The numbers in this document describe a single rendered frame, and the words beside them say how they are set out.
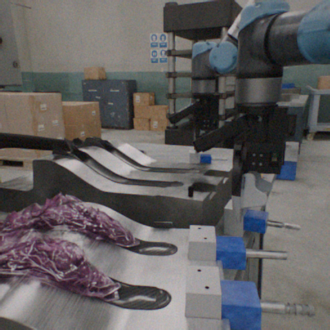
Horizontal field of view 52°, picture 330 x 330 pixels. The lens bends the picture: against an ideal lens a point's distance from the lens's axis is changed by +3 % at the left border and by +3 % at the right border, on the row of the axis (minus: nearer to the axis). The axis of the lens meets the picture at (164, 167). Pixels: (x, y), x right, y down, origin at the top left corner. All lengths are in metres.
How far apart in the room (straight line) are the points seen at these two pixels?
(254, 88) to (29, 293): 0.43
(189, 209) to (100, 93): 7.40
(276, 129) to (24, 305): 0.44
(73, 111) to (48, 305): 4.92
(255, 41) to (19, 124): 4.16
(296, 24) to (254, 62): 0.09
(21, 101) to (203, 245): 4.15
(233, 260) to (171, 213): 0.18
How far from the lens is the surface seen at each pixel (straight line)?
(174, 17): 4.83
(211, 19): 4.66
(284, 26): 0.53
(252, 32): 0.58
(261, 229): 0.65
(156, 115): 7.42
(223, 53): 0.91
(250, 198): 0.60
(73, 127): 5.26
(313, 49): 0.50
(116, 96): 7.71
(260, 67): 0.57
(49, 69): 9.48
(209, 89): 1.08
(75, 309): 0.37
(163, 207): 0.60
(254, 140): 0.61
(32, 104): 4.44
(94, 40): 8.65
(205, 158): 1.12
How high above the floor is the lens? 1.09
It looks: 15 degrees down
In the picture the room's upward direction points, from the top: 1 degrees counter-clockwise
